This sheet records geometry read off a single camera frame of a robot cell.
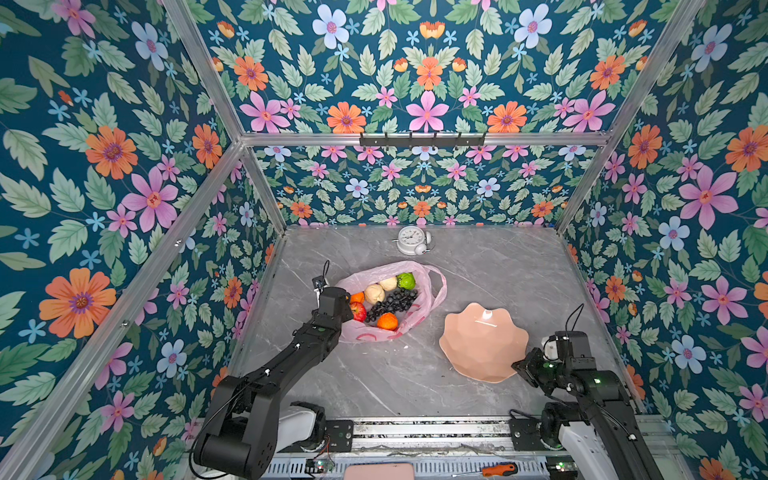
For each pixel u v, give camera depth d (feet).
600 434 1.79
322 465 2.30
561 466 2.31
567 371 1.93
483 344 2.89
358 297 3.13
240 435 1.33
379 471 2.26
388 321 2.90
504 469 2.22
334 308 2.21
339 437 2.41
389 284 3.21
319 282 2.57
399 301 3.07
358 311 2.98
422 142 3.05
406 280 3.22
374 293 3.11
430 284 3.06
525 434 2.40
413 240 3.64
